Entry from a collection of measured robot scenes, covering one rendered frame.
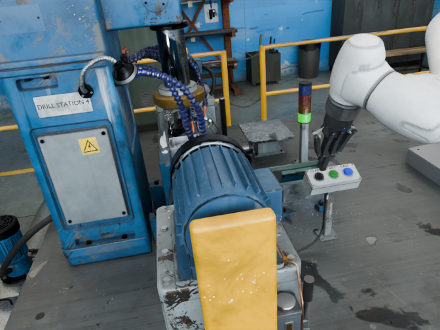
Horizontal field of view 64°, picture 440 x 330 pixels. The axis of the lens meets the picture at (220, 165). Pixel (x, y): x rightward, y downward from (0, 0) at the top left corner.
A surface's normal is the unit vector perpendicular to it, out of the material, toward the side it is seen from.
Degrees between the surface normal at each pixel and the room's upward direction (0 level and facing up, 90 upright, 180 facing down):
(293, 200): 90
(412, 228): 0
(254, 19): 90
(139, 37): 90
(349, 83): 99
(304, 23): 90
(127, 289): 0
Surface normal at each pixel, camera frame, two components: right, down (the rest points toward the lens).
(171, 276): -0.08, -0.88
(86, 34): 0.16, 0.45
